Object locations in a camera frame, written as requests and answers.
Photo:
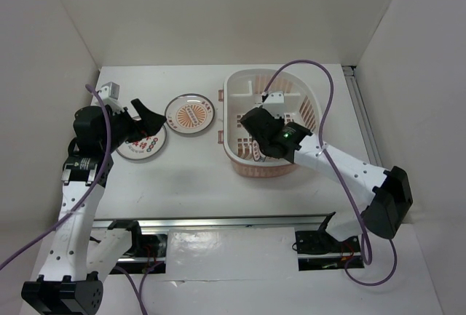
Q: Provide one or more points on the plate with dark blue rim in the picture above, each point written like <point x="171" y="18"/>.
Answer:
<point x="256" y="152"/>

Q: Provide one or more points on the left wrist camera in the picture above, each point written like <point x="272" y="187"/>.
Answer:
<point x="109" y="94"/>

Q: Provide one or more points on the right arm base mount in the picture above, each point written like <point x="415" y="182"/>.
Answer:
<point x="318" y="251"/>

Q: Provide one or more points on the plate with orange sunburst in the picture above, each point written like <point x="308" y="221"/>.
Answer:
<point x="190" y="114"/>

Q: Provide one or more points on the aluminium side rail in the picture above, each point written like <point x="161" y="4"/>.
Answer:
<point x="361" y="114"/>

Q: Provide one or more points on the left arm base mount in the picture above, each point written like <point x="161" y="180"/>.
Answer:
<point x="149" y="254"/>

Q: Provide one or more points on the white and pink dish rack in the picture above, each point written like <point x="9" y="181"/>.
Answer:
<point x="242" y="92"/>

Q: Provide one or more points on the aluminium front rail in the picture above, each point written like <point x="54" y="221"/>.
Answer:
<point x="271" y="221"/>

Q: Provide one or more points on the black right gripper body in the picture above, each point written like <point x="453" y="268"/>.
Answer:
<point x="279" y="121"/>

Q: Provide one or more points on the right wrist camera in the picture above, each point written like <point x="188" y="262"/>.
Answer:
<point x="274" y="103"/>

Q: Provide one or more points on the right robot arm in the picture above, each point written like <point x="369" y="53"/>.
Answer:
<point x="380" y="198"/>

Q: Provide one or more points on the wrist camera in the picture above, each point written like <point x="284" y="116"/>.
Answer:
<point x="109" y="94"/>
<point x="274" y="103"/>

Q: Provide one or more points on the plate with red characters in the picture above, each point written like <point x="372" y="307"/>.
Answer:
<point x="145" y="148"/>

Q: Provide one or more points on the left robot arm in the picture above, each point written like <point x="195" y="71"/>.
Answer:
<point x="71" y="279"/>

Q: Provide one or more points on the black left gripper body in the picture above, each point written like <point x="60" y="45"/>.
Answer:
<point x="124" y="129"/>

